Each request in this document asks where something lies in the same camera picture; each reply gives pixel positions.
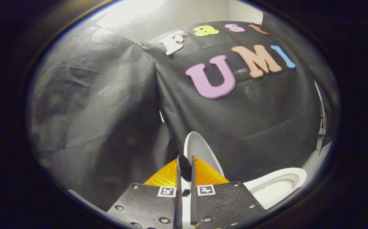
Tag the black backdrop cloth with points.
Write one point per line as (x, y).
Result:
(101, 121)

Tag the black tripod stand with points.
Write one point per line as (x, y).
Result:
(323, 125)

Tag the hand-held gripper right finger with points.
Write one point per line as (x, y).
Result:
(193, 206)

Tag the white toilet lid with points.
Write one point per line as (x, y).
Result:
(199, 149)

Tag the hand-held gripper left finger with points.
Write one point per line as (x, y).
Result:
(179, 206)

